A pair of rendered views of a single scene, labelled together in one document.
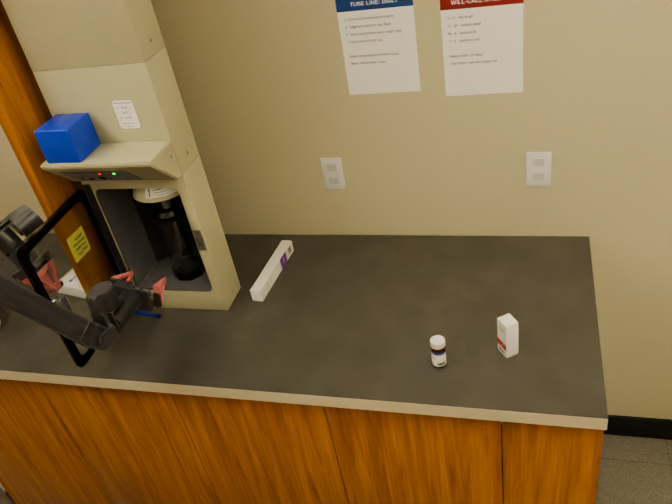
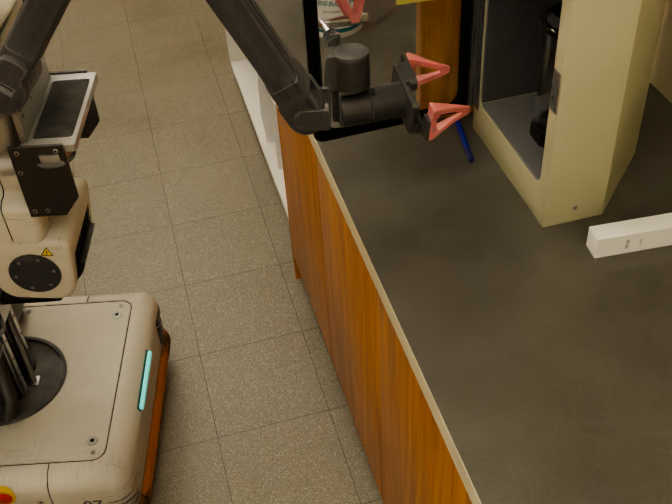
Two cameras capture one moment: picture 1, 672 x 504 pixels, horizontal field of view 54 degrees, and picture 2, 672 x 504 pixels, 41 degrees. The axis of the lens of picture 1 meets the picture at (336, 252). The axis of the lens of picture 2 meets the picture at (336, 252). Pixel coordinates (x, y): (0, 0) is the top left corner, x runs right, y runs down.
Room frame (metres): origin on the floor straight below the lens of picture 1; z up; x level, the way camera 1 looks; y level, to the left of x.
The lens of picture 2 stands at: (0.62, -0.42, 1.96)
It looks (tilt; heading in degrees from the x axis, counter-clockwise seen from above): 42 degrees down; 57
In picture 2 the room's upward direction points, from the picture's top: 4 degrees counter-clockwise
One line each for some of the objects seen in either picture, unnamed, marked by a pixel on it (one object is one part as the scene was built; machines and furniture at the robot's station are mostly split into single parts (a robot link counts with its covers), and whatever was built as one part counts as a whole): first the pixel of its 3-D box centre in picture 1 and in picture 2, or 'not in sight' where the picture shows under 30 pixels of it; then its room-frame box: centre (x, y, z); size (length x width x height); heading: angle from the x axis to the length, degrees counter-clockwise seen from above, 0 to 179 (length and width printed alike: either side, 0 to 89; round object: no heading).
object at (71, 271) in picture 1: (80, 278); (390, 28); (1.50, 0.70, 1.19); 0.30 x 0.01 x 0.40; 161
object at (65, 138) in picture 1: (68, 138); not in sight; (1.58, 0.61, 1.55); 0.10 x 0.10 x 0.09; 70
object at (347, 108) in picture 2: (115, 316); (353, 104); (1.33, 0.58, 1.17); 0.07 x 0.06 x 0.07; 160
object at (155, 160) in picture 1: (111, 170); not in sight; (1.55, 0.52, 1.46); 0.32 x 0.11 x 0.10; 70
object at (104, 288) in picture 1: (100, 313); (331, 84); (1.31, 0.60, 1.20); 0.12 x 0.09 x 0.11; 144
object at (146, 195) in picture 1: (160, 178); not in sight; (1.69, 0.45, 1.34); 0.18 x 0.18 x 0.05
